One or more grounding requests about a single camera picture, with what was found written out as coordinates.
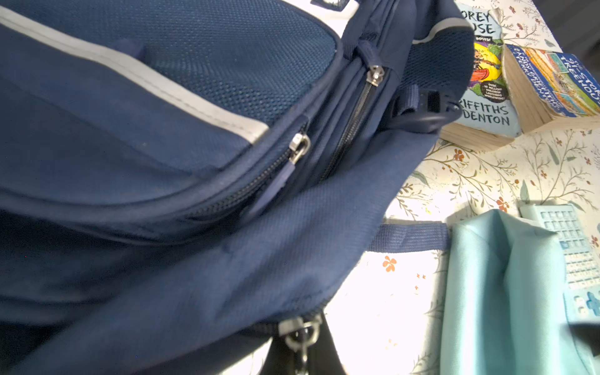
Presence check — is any navy blue backpack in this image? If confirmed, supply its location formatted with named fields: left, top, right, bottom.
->
left=1, top=1, right=473, bottom=374

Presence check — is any treehouse book light blue cover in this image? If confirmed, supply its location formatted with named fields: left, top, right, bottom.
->
left=441, top=3, right=521, bottom=152

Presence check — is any treehouse book dark blue cover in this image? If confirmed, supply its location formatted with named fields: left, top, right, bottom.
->
left=503, top=44, right=599, bottom=134

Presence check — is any light blue pencil case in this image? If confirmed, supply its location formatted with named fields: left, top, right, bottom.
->
left=440, top=209, right=595, bottom=374

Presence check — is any light blue calculator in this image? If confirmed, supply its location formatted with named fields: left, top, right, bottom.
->
left=520, top=205, right=599, bottom=323

